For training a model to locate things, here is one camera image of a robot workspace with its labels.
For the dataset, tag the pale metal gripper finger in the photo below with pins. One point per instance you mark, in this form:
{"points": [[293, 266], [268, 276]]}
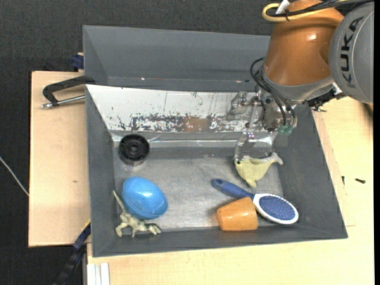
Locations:
{"points": [[256, 118], [249, 100]]}

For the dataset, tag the pale yellow toy whale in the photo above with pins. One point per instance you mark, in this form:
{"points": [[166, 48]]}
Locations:
{"points": [[252, 169]]}

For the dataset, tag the blue and white brush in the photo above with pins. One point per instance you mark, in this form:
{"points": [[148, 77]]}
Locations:
{"points": [[276, 209]]}

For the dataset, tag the grey metal bin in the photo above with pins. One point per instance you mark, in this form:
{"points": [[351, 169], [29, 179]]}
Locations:
{"points": [[190, 188]]}

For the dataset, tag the orange plastic cup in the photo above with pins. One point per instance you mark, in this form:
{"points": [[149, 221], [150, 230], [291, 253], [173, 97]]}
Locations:
{"points": [[237, 215]]}

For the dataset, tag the small black screw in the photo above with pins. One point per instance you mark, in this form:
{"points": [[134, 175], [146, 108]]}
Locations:
{"points": [[360, 181]]}

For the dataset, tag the black round disc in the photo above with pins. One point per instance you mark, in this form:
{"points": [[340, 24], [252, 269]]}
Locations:
{"points": [[133, 149]]}

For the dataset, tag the blue plastic egg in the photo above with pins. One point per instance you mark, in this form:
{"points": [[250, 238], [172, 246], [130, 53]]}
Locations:
{"points": [[144, 197]]}

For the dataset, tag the pale toy soldier figure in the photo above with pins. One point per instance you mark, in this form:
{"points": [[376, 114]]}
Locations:
{"points": [[132, 223]]}

